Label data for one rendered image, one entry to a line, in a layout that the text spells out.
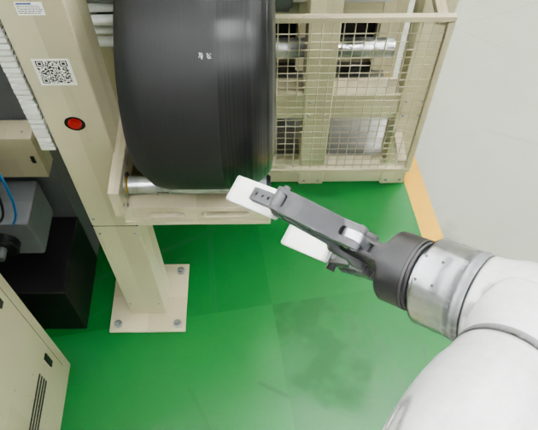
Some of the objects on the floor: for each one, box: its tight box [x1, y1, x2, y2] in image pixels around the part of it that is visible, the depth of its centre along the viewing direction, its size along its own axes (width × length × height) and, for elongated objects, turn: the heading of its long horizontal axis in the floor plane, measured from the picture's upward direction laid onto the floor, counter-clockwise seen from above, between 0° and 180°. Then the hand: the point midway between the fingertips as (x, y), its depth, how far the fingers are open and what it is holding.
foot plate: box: [109, 264, 190, 333], centre depth 236 cm, size 27×27×2 cm
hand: (268, 215), depth 76 cm, fingers open, 13 cm apart
